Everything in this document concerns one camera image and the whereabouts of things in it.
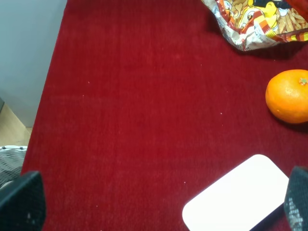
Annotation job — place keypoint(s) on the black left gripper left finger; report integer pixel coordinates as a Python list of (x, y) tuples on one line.
[(23, 203)]

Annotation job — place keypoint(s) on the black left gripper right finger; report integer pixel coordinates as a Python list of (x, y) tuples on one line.
[(296, 199)]

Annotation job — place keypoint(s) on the grey mesh chair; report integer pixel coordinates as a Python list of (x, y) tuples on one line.
[(11, 163)]

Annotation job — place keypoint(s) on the white rectangular case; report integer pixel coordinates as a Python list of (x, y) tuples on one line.
[(240, 199)]

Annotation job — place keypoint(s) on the orange mandarin fruit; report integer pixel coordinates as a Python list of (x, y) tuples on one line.
[(287, 96)]

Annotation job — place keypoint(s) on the red velvet tablecloth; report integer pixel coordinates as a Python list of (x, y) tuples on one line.
[(145, 104)]

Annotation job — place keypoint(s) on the orange snack bag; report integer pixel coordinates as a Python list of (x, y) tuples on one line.
[(255, 24)]

